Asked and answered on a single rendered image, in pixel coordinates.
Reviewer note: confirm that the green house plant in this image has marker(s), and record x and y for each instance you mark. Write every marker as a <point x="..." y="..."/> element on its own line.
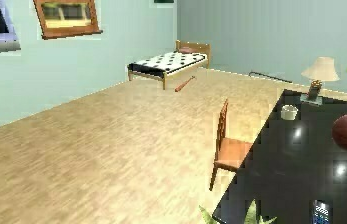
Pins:
<point x="252" y="216"/>

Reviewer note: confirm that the wooden baseball bat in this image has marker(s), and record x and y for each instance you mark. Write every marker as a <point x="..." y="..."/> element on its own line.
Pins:
<point x="184" y="84"/>

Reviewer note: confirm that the wooden bed with dotted cover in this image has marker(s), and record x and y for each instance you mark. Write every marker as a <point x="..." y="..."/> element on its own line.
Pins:
<point x="167" y="63"/>

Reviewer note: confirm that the pink pillow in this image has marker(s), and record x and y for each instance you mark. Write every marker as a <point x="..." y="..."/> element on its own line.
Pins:
<point x="187" y="50"/>

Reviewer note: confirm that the brown wooden chair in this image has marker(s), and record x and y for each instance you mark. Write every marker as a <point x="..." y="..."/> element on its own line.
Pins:
<point x="231" y="151"/>

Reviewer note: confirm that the thin black bar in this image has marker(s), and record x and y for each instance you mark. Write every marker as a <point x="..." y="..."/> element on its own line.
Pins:
<point x="269" y="76"/>

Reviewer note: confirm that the white cup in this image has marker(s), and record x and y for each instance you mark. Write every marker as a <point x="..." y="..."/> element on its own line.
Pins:
<point x="289" y="112"/>

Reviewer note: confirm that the black glossy table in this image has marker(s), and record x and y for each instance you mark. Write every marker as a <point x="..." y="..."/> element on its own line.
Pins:
<point x="301" y="166"/>

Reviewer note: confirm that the wooden framed picture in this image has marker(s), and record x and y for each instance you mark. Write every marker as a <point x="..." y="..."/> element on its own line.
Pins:
<point x="67" y="16"/>

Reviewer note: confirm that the beige shade table lamp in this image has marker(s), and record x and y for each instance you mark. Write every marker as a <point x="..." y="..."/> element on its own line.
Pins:
<point x="320" y="71"/>

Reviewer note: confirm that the dark mobile phone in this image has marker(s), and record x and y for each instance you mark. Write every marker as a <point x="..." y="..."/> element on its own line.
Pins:
<point x="321" y="212"/>

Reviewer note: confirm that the dark green wall picture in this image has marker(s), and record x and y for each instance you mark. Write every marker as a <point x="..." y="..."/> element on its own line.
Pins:
<point x="163" y="1"/>

